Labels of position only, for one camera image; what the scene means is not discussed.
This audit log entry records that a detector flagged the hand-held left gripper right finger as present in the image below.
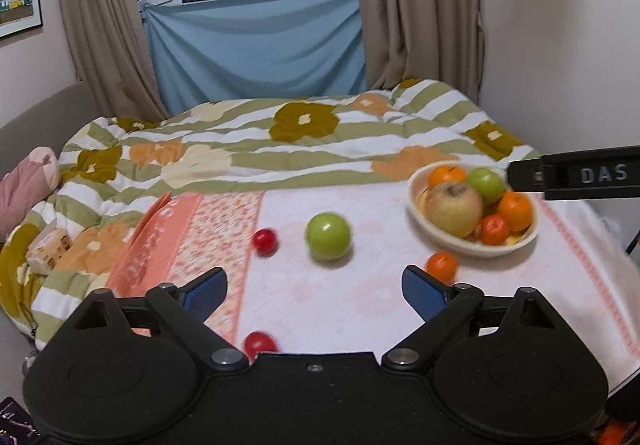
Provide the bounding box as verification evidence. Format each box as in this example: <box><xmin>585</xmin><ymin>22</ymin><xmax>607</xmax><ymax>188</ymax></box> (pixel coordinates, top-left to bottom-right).
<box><xmin>381</xmin><ymin>265</ymin><xmax>563</xmax><ymax>373</ymax></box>

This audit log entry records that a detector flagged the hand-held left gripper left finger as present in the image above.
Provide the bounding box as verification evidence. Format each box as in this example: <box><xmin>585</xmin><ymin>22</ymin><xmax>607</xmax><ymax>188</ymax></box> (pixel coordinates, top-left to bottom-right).
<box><xmin>65</xmin><ymin>267</ymin><xmax>250</xmax><ymax>373</ymax></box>

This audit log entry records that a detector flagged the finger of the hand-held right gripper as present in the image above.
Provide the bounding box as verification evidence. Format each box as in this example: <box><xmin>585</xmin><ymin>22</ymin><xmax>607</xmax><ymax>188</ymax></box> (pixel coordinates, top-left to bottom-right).
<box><xmin>507</xmin><ymin>156</ymin><xmax>545</xmax><ymax>193</ymax></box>

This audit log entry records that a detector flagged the small tangerine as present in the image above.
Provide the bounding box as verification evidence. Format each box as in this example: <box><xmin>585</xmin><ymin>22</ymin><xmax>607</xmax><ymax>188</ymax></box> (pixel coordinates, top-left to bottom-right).
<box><xmin>480</xmin><ymin>214</ymin><xmax>511</xmax><ymax>246</ymax></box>
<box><xmin>426</xmin><ymin>252</ymin><xmax>459</xmax><ymax>282</ymax></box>

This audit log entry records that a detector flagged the large orange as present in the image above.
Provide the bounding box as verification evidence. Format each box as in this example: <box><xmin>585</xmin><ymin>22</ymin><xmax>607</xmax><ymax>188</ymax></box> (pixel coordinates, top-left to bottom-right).
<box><xmin>428</xmin><ymin>165</ymin><xmax>467</xmax><ymax>190</ymax></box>
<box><xmin>496</xmin><ymin>191</ymin><xmax>533</xmax><ymax>232</ymax></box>

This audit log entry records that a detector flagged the green apple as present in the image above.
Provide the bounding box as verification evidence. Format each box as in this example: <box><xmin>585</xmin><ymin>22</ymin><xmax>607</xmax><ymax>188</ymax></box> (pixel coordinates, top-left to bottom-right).
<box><xmin>466</xmin><ymin>168</ymin><xmax>505</xmax><ymax>206</ymax></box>
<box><xmin>305</xmin><ymin>212</ymin><xmax>352</xmax><ymax>262</ymax></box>

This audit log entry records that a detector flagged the cream bowl with bear print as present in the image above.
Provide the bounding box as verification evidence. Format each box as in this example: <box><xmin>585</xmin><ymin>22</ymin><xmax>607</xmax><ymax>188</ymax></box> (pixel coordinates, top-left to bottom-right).
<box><xmin>406</xmin><ymin>162</ymin><xmax>540</xmax><ymax>259</ymax></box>

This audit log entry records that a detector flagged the red cherry tomato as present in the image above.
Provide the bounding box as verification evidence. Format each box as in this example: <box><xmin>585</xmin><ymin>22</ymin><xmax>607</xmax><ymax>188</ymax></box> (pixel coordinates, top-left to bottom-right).
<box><xmin>243</xmin><ymin>331</ymin><xmax>277</xmax><ymax>358</ymax></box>
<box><xmin>252</xmin><ymin>228</ymin><xmax>278</xmax><ymax>256</ymax></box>

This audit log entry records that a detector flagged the yellow-red apple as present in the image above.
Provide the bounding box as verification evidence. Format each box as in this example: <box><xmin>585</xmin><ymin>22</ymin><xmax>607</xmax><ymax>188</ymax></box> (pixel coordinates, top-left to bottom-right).
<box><xmin>425</xmin><ymin>182</ymin><xmax>484</xmax><ymax>238</ymax></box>

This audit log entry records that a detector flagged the pink floral towel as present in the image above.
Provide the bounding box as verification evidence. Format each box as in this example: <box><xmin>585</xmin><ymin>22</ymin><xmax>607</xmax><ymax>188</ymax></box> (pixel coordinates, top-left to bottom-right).
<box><xmin>105</xmin><ymin>185</ymin><xmax>640</xmax><ymax>391</ymax></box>

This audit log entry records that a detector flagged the floral striped blanket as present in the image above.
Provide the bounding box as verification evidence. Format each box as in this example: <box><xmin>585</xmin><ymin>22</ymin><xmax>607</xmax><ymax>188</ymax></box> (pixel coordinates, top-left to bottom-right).
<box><xmin>0</xmin><ymin>77</ymin><xmax>543</xmax><ymax>343</ymax></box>

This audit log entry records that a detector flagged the tissue pack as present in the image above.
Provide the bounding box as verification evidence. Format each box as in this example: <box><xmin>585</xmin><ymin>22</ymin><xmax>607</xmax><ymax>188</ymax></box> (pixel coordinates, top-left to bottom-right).
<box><xmin>26</xmin><ymin>227</ymin><xmax>73</xmax><ymax>275</ymax></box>

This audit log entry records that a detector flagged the beige curtain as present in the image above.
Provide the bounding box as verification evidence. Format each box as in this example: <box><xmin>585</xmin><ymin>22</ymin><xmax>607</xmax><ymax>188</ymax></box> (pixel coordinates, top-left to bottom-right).
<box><xmin>347</xmin><ymin>0</ymin><xmax>483</xmax><ymax>100</ymax></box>
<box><xmin>52</xmin><ymin>0</ymin><xmax>171</xmax><ymax>120</ymax></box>

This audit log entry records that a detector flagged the pink plush toy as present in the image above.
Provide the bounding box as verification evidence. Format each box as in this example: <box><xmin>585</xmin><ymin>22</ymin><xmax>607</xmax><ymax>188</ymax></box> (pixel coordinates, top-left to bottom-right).
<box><xmin>0</xmin><ymin>146</ymin><xmax>60</xmax><ymax>243</ymax></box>

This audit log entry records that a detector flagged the blue cloth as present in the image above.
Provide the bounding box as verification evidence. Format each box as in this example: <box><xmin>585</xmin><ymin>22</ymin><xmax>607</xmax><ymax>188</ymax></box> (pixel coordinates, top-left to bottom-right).
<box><xmin>141</xmin><ymin>0</ymin><xmax>368</xmax><ymax>110</ymax></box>

